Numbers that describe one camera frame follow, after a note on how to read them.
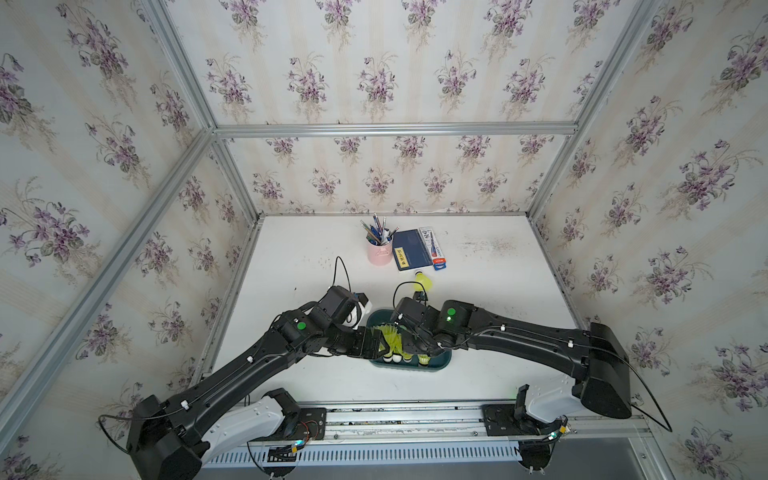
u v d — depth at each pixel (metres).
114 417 0.39
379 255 0.99
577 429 0.73
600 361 0.41
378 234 1.01
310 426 0.72
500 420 0.73
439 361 0.83
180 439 0.38
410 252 1.08
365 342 0.63
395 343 0.69
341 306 0.57
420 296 0.72
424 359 0.80
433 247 1.08
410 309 0.58
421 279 1.00
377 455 0.76
